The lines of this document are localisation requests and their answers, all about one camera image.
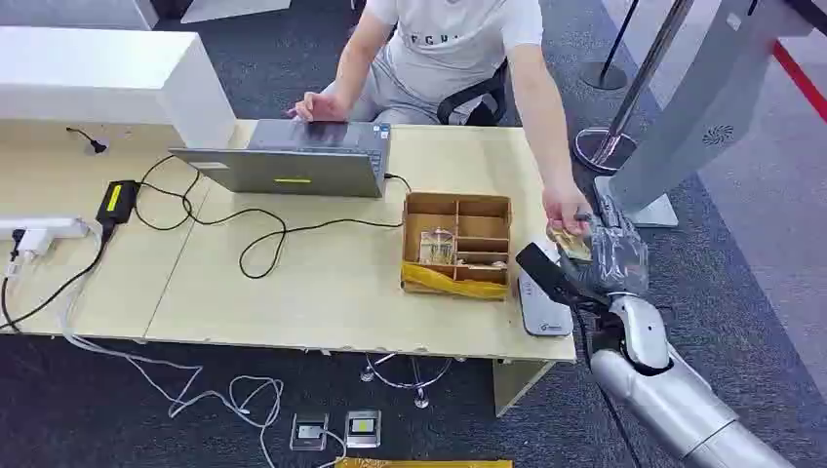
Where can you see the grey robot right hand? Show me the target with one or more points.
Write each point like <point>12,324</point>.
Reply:
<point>614,258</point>

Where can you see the person's left hand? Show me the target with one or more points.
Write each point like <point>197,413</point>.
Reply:
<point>563,203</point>

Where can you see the person's right hand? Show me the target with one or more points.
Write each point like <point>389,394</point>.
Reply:
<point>318,107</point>

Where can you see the gold printed card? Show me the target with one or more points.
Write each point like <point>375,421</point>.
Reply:
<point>572,245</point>

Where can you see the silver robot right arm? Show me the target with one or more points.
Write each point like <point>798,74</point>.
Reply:
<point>665,394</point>

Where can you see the grey laptop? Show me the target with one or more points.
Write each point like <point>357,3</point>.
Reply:
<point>310,169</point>

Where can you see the chrome stanchion with round base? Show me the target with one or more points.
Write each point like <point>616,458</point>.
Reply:
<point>607,145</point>

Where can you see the wooden card box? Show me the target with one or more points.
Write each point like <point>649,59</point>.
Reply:
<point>481,229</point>

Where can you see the white card reader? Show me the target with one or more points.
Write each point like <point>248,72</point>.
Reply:
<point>544,313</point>

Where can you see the white board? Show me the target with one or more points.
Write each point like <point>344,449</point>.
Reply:
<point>232,8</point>

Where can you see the black stanchion with round base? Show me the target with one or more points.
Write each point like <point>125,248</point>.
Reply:
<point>602,76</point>

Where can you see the black office chair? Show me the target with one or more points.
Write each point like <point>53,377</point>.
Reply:
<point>472,100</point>

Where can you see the person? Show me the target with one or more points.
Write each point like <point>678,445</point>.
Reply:
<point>452,45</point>

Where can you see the pale desk leg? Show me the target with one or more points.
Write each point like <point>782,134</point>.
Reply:
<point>513,381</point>

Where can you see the grey kiosk stand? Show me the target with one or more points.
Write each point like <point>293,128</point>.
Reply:
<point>698,110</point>

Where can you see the black power adapter yellow label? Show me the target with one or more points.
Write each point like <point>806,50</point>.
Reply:
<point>117,201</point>

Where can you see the white desk partition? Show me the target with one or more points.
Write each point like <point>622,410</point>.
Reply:
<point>97,77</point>

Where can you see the white power strip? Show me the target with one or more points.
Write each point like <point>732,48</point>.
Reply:
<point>45,226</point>

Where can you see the silver floor socket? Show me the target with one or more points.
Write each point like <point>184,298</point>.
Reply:
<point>309,431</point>
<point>363,428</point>

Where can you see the white plug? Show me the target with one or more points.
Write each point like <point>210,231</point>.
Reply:
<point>35,244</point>

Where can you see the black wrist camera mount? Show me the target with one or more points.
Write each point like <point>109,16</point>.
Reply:
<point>546,274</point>

